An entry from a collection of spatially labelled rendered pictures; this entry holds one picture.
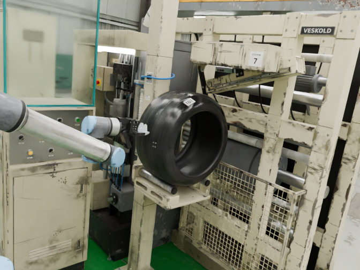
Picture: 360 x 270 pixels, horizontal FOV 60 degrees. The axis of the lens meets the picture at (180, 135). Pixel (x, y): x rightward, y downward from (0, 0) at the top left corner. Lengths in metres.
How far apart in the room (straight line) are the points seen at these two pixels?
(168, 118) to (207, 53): 0.58
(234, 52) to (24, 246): 1.81
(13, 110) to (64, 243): 1.55
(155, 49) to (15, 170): 1.13
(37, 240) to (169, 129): 1.23
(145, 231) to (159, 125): 0.96
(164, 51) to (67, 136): 1.03
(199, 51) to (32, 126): 1.28
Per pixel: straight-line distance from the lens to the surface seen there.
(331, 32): 1.99
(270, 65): 1.82
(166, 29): 2.07
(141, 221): 2.33
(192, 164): 2.16
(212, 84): 2.20
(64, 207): 2.35
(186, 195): 2.07
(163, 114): 1.72
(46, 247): 2.46
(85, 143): 1.31
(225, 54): 1.96
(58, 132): 1.22
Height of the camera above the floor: 1.64
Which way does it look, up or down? 13 degrees down
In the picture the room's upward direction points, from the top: 7 degrees clockwise
